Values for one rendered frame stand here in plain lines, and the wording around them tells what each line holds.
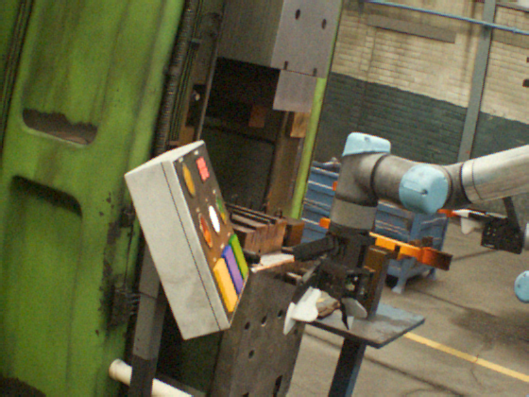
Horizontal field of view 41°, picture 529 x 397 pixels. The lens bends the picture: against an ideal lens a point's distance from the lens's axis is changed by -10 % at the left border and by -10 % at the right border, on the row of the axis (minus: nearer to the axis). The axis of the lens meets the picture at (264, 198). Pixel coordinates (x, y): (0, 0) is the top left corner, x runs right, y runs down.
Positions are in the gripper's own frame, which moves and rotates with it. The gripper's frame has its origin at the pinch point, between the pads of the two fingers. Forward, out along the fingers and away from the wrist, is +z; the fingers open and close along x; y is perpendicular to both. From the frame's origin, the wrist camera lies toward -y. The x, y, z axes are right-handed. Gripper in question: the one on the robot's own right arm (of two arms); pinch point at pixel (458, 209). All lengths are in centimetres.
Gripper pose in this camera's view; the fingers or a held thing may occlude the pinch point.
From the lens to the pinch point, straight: 192.9
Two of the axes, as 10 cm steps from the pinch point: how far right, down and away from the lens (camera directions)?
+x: 4.7, -0.4, 8.8
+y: -1.8, 9.7, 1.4
